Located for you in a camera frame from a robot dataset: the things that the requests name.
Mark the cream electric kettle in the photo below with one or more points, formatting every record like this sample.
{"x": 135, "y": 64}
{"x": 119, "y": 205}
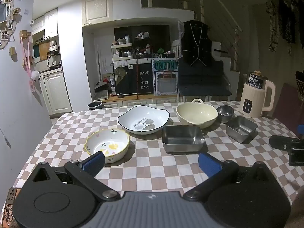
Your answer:
{"x": 254, "y": 99}

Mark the floral yellow-rimmed ceramic bowl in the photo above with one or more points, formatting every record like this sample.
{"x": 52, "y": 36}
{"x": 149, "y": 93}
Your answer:
{"x": 111, "y": 142}

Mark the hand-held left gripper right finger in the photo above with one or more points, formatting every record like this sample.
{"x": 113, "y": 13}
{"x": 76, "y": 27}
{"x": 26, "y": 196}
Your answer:
{"x": 209, "y": 165}

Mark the white upper cabinet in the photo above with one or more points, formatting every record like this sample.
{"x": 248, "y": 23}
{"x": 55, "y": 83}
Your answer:
{"x": 97, "y": 7}

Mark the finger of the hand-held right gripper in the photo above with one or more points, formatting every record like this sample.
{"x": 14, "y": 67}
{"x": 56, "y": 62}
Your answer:
{"x": 280, "y": 142}

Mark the dark patterned curtain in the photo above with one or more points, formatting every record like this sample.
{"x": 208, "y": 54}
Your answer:
{"x": 285, "y": 21}

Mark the black vest with white trim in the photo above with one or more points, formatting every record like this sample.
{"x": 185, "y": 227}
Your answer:
{"x": 197, "y": 42}

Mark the dark ladle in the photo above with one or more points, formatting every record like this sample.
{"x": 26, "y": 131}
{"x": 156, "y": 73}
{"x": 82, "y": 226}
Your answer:
{"x": 122, "y": 96}

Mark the stair railing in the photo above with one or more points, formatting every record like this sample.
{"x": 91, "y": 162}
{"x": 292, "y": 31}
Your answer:
{"x": 213, "y": 9}

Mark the white leaf-print plate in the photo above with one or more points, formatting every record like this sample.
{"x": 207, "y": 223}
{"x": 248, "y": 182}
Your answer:
{"x": 142, "y": 121}

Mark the dark round trash bin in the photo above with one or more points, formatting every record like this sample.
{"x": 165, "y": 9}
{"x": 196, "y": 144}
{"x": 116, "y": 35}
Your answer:
{"x": 95, "y": 105}

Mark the dark blue covered furniture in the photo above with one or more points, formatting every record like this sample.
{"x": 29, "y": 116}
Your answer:
{"x": 204, "y": 80}

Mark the checkered tablecloth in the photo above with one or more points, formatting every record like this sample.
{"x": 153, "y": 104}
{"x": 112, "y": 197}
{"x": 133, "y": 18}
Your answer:
{"x": 147, "y": 171}

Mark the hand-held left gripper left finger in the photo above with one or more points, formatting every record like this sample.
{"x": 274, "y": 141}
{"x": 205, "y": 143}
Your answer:
{"x": 95, "y": 163}

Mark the grey tray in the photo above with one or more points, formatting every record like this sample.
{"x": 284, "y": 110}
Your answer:
{"x": 102, "y": 91}

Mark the round steel bowl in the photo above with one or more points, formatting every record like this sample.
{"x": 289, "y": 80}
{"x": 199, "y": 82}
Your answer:
{"x": 225, "y": 114}

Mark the white kitchen floor cabinet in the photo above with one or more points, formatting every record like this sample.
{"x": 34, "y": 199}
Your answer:
{"x": 57, "y": 92}

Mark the small square steel container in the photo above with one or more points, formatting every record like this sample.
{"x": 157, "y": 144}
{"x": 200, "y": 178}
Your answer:
{"x": 241, "y": 128}

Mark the white shelf rack with bottles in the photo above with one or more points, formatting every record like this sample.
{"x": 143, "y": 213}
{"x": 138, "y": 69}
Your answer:
{"x": 122, "y": 52}

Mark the wall photo collage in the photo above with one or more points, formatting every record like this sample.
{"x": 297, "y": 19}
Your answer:
{"x": 9, "y": 21}

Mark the black lettered cabinet cloth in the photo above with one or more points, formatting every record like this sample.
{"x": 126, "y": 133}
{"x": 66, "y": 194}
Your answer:
{"x": 142, "y": 80}

